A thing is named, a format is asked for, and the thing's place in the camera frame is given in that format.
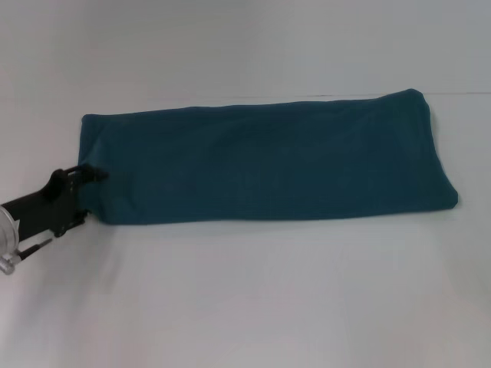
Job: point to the silver metal bolt fitting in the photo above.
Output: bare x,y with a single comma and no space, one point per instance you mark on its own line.
8,264

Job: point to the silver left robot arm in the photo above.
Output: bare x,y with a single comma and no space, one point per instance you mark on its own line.
7,232

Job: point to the teal blue shirt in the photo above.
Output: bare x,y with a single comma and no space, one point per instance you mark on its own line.
268,161

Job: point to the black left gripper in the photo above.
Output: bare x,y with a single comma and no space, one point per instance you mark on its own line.
46,207

